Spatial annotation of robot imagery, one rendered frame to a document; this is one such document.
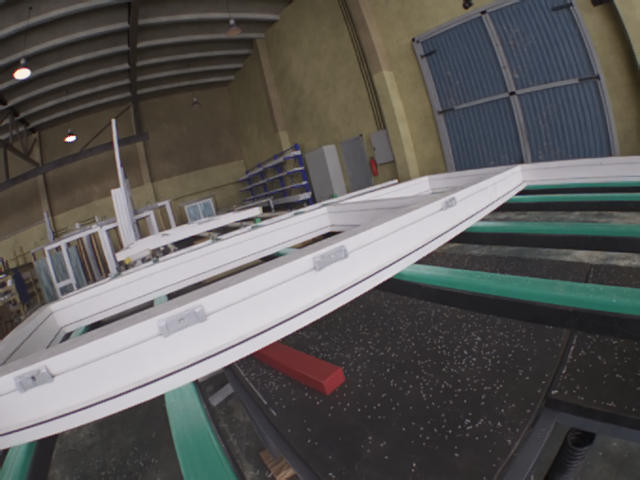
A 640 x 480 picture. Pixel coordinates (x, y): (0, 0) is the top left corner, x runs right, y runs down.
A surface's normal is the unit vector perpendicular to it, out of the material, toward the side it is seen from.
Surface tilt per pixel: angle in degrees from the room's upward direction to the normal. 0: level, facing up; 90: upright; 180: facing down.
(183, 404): 0
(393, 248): 90
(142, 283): 90
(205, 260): 90
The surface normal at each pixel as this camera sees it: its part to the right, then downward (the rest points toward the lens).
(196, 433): -0.24, -0.95
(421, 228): 0.56, 0.03
